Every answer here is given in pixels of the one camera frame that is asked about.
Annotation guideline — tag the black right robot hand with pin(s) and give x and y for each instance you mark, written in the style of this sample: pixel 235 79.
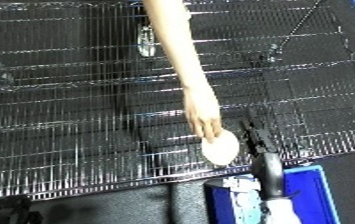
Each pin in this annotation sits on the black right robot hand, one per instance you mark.
pixel 266 160

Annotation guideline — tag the person's hand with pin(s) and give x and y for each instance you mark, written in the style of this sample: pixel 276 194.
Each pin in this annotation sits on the person's hand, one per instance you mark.
pixel 203 113

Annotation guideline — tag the white paper cup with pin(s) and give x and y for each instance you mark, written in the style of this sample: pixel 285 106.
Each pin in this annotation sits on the white paper cup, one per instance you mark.
pixel 221 150

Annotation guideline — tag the pale right robot arm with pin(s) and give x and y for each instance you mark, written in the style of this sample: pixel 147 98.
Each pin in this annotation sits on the pale right robot arm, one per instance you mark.
pixel 281 213

